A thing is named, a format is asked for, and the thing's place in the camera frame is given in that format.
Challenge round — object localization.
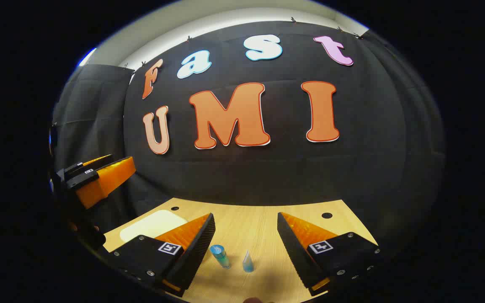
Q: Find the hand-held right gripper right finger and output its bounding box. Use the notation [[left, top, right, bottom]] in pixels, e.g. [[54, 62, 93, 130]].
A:
[[277, 212, 381, 295]]

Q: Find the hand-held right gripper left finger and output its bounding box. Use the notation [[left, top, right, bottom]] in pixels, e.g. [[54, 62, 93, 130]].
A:
[[107, 213, 216, 292]]

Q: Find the blue skin care bottle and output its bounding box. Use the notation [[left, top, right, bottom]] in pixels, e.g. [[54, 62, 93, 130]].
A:
[[210, 245, 231, 269]]

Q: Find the pale yellow suitcase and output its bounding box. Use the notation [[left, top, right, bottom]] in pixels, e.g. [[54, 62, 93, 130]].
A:
[[120, 210, 188, 242]]

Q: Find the black backdrop cloth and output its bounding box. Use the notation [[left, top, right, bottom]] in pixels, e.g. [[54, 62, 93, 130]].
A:
[[51, 21, 445, 253]]

